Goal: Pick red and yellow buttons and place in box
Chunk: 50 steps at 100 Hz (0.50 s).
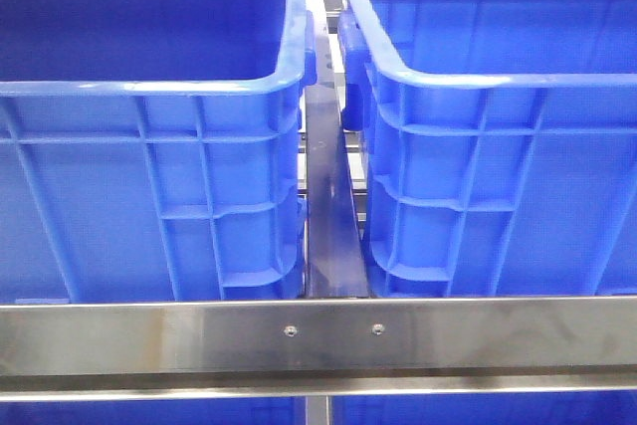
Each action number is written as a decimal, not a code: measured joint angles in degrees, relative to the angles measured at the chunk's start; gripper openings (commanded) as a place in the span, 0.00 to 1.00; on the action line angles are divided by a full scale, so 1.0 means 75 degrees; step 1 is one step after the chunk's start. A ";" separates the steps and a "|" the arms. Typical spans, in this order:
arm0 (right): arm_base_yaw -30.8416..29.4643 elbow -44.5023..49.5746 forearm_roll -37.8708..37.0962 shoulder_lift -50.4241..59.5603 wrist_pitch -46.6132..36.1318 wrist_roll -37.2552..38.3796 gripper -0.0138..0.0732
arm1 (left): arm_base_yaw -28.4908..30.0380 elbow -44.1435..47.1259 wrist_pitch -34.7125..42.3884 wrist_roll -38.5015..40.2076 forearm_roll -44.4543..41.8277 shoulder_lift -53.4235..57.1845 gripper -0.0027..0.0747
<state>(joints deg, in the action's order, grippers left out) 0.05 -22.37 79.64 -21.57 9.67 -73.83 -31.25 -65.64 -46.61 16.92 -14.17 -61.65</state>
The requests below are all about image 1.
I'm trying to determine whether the steel shelf front rail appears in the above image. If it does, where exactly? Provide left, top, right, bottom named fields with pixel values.
left=1, top=296, right=636, bottom=401

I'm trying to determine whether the lower left blue crate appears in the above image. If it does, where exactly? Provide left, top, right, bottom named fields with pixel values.
left=1, top=397, right=306, bottom=424

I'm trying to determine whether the blue plastic crate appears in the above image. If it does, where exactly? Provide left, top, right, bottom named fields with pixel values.
left=1, top=0, right=317, bottom=305
left=339, top=0, right=636, bottom=298

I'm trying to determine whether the right blue plastic crate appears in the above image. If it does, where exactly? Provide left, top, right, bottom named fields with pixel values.
left=339, top=0, right=636, bottom=298

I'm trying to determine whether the lower right blue crate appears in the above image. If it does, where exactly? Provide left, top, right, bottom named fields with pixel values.
left=332, top=391, right=636, bottom=425

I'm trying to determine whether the steel centre divider bar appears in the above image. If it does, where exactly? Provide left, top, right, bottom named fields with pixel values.
left=306, top=26, right=369, bottom=298

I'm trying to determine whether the left blue plastic crate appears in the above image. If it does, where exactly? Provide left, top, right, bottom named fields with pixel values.
left=1, top=0, right=317, bottom=305

